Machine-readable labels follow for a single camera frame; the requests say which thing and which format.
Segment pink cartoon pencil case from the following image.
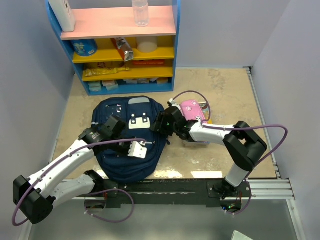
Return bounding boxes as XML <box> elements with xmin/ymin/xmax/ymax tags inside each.
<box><xmin>180</xmin><ymin>99</ymin><xmax>207</xmax><ymax>123</ymax></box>

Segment navy blue student backpack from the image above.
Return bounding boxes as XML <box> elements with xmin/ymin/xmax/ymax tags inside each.
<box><xmin>90</xmin><ymin>95</ymin><xmax>168</xmax><ymax>182</ymax></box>

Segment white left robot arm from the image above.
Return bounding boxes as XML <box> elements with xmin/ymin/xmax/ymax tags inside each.
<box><xmin>12</xmin><ymin>115</ymin><xmax>145</xmax><ymax>227</ymax></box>

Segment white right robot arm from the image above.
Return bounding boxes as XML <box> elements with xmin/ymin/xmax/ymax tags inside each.
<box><xmin>150</xmin><ymin>106</ymin><xmax>268</xmax><ymax>197</ymax></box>

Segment orange snack bag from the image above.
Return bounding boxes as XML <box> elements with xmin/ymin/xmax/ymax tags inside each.
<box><xmin>111</xmin><ymin>37</ymin><xmax>134</xmax><ymax>62</ymax></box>

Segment colourful children's book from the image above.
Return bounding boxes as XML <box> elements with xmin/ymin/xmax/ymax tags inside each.
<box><xmin>182</xmin><ymin>101</ymin><xmax>213</xmax><ymax>147</ymax></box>

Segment yellow snack packet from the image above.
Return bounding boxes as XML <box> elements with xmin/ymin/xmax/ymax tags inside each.
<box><xmin>83</xmin><ymin>66</ymin><xmax>131</xmax><ymax>77</ymax></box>

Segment orange flat box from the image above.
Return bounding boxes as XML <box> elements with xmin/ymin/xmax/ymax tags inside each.
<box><xmin>132</xmin><ymin>59</ymin><xmax>165</xmax><ymax>66</ymax></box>

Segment white round container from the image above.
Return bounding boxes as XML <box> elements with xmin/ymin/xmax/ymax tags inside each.
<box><xmin>136</xmin><ymin>36</ymin><xmax>158</xmax><ymax>53</ymax></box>

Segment blue wooden shelf unit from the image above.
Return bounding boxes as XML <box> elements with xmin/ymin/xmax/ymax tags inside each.
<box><xmin>45</xmin><ymin>0</ymin><xmax>181</xmax><ymax>96</ymax></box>

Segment blue round tin can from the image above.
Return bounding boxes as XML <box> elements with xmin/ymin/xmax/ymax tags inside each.
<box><xmin>70</xmin><ymin>39</ymin><xmax>98</xmax><ymax>57</ymax></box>

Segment clear plastic water bottle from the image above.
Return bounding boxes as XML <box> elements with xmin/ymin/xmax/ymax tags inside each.
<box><xmin>132</xmin><ymin>0</ymin><xmax>149</xmax><ymax>27</ymax></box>

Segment white rectangular box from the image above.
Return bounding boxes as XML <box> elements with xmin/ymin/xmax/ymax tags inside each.
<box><xmin>48</xmin><ymin>0</ymin><xmax>76</xmax><ymax>33</ymax></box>

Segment white paper corner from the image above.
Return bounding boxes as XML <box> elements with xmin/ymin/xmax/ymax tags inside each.
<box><xmin>231</xmin><ymin>230</ymin><xmax>252</xmax><ymax>240</ymax></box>

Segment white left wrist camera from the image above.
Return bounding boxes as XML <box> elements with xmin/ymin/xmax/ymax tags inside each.
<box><xmin>127</xmin><ymin>141</ymin><xmax>148</xmax><ymax>159</ymax></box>

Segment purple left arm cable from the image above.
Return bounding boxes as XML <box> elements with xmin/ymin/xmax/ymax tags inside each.
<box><xmin>11</xmin><ymin>137</ymin><xmax>147</xmax><ymax>227</ymax></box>

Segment aluminium frame rail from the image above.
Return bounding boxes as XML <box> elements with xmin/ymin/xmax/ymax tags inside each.
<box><xmin>248</xmin><ymin>179</ymin><xmax>295</xmax><ymax>200</ymax></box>

